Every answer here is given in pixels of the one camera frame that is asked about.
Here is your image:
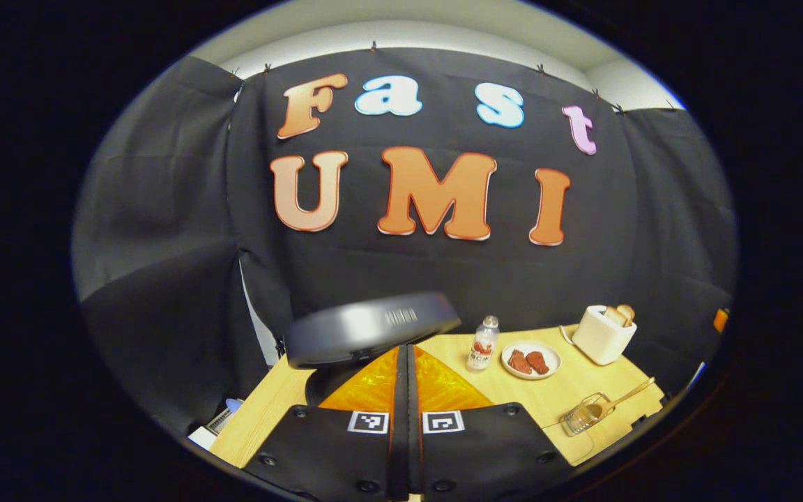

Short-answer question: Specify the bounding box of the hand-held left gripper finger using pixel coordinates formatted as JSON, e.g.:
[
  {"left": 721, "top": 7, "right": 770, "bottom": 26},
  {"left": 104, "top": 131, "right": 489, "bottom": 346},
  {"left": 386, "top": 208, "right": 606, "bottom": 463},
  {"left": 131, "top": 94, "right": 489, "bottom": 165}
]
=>
[
  {"left": 408, "top": 345, "right": 573, "bottom": 502},
  {"left": 243, "top": 345, "right": 409, "bottom": 502}
]

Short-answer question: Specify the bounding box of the black beige rice cooker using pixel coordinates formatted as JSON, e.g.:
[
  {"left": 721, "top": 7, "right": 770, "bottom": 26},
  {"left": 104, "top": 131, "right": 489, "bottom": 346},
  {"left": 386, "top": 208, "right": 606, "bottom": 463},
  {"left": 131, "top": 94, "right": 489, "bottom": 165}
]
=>
[{"left": 283, "top": 291, "right": 463, "bottom": 409}]

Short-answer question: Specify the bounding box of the wooden spoon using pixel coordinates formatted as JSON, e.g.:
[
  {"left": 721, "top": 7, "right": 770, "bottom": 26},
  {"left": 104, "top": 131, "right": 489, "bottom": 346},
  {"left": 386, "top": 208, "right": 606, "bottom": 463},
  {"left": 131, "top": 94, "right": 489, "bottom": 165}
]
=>
[{"left": 579, "top": 377, "right": 656, "bottom": 423}]

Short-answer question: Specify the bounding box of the metal wire chopstick holder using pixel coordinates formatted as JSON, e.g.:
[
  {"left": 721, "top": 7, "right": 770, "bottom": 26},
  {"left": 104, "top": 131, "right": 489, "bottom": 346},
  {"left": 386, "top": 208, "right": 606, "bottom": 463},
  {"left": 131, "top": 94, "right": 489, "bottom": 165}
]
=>
[{"left": 560, "top": 393, "right": 615, "bottom": 437}]

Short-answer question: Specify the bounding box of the clear plastic bottle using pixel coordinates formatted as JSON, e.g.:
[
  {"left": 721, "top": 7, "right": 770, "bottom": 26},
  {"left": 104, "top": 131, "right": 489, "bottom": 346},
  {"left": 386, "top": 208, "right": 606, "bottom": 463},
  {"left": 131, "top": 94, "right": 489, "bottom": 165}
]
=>
[{"left": 467, "top": 315, "right": 500, "bottom": 372}]

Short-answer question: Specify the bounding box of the white toaster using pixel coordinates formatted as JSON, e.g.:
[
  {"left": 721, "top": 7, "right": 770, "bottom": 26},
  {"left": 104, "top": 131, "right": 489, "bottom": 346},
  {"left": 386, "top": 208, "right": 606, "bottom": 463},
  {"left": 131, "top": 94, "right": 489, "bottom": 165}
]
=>
[{"left": 572, "top": 305, "right": 638, "bottom": 366}]

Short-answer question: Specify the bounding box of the white round plate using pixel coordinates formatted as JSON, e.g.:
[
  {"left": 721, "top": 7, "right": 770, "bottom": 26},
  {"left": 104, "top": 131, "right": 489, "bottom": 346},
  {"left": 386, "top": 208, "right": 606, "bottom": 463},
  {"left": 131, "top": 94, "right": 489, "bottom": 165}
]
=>
[{"left": 501, "top": 341, "right": 562, "bottom": 381}]

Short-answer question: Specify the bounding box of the white ribbed object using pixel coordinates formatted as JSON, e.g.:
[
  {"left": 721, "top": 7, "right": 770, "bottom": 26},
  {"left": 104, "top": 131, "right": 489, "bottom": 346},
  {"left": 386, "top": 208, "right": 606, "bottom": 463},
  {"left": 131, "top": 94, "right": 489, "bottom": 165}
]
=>
[{"left": 188, "top": 410, "right": 234, "bottom": 449}]

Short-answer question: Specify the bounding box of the black backdrop cloth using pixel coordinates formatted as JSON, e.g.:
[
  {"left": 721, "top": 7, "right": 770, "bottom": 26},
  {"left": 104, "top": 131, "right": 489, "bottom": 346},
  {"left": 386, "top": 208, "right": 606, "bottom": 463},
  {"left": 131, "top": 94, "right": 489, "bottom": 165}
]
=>
[{"left": 70, "top": 47, "right": 738, "bottom": 436}]

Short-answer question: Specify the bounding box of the row of black clips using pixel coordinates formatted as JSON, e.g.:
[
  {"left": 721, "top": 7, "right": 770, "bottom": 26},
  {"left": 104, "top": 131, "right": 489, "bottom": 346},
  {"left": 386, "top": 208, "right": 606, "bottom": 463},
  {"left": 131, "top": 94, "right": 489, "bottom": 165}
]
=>
[{"left": 231, "top": 40, "right": 678, "bottom": 116}]

